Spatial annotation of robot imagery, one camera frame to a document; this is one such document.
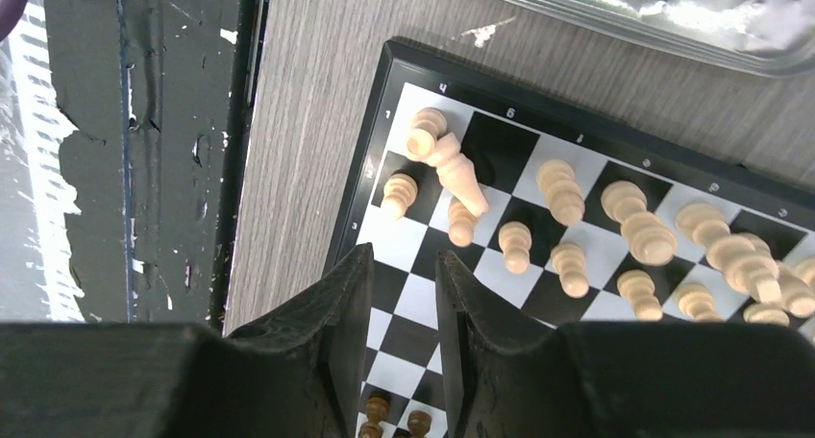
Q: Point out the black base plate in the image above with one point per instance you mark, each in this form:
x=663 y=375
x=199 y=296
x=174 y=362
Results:
x=160 y=95

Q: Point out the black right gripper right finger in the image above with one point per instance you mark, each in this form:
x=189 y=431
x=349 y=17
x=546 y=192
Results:
x=506 y=375

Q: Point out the silver tin lid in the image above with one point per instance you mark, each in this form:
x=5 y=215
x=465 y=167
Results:
x=767 y=38

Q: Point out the light chess piece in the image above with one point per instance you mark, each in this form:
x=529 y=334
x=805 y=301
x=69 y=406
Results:
x=456 y=173

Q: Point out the black and white chessboard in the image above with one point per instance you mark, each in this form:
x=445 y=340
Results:
x=575 y=201

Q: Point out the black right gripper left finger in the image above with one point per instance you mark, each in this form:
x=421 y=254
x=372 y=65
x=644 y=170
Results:
x=293 y=372

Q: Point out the light pawn on board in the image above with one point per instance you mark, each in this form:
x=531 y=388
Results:
x=399 y=193

